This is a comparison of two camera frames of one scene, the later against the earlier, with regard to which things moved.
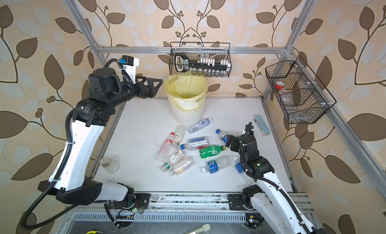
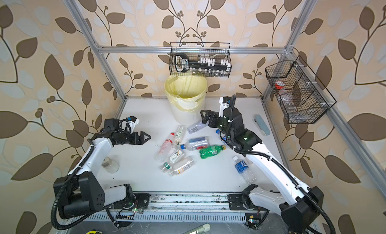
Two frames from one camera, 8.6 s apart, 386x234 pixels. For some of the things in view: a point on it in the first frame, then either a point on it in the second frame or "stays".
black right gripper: [237, 140] to [210, 113]
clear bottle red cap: [164, 149] stays
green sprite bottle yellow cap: [207, 151] stays
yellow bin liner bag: [186, 92] stays
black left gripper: [149, 92] to [133, 135]
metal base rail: [207, 202] stays
